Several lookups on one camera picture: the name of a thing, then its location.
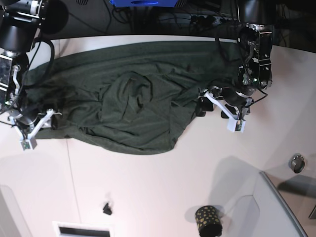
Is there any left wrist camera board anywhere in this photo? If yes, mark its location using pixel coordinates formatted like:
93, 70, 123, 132
227, 118, 246, 133

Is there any round metal table grommet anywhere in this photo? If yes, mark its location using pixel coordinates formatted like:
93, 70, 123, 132
288, 153, 305, 174

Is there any blue plastic box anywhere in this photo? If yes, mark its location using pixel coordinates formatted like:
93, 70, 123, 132
110, 0, 177, 7

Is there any black round stool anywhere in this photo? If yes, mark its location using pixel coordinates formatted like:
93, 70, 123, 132
41, 0, 69, 35

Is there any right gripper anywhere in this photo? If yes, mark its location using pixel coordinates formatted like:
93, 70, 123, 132
8, 109, 61, 141

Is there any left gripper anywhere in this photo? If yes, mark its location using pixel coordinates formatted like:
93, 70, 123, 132
196, 86, 253, 119

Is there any dark green t-shirt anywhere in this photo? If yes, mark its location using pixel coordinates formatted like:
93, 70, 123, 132
27, 41, 239, 155

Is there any black cup with gold dots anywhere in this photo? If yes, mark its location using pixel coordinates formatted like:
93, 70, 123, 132
195, 205, 223, 237

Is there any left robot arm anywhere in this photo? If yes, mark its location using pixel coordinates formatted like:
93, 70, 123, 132
196, 0, 276, 122

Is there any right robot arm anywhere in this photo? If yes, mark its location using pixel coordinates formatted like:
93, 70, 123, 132
0, 0, 68, 148

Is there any small black plastic clip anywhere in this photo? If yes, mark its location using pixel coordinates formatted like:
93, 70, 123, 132
103, 202, 113, 216

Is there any white rectangular table slot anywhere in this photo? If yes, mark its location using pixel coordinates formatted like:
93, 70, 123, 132
52, 222, 115, 237

